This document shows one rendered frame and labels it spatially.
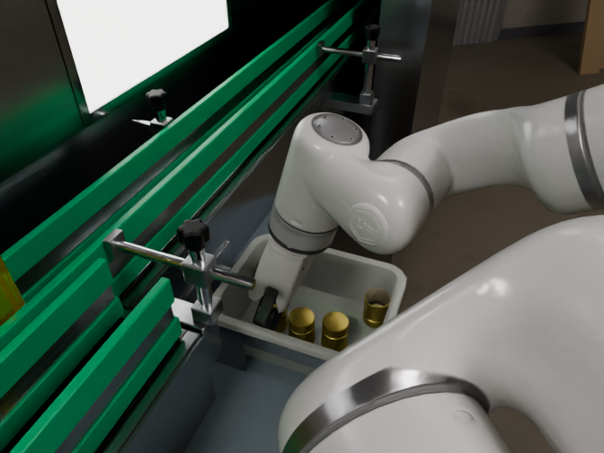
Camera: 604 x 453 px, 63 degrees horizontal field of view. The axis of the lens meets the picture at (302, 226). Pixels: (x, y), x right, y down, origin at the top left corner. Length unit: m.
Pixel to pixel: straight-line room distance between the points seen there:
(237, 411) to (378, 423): 0.45
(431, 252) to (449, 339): 1.79
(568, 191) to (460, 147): 0.15
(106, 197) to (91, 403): 0.29
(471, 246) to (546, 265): 1.87
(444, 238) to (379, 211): 1.67
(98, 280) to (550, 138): 0.41
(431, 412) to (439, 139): 0.34
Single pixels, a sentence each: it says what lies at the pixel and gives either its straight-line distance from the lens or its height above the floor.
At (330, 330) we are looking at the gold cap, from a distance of 0.63.
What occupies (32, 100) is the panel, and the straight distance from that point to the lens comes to 0.68.
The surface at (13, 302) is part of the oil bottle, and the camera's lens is 0.51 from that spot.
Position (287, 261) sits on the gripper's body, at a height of 0.94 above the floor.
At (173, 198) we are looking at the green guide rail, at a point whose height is 0.94.
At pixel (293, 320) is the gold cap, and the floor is 0.81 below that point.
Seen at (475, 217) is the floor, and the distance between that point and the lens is 2.24.
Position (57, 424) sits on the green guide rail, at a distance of 0.43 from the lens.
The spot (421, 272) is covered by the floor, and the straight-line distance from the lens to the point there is 1.91.
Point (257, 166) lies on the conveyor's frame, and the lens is 0.80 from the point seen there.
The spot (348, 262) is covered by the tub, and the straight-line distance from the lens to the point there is 0.68.
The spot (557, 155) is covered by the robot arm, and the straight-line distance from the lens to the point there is 0.37.
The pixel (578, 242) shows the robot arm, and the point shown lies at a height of 1.17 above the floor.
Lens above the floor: 1.30
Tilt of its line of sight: 39 degrees down
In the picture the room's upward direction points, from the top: straight up
